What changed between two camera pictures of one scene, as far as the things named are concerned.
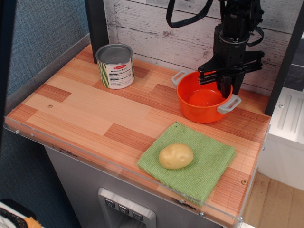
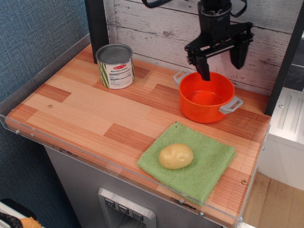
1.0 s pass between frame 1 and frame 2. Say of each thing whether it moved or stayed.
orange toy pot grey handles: stayed
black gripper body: moved
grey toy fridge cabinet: stayed
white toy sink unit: stayed
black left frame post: stayed
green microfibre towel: stayed
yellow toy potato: stayed
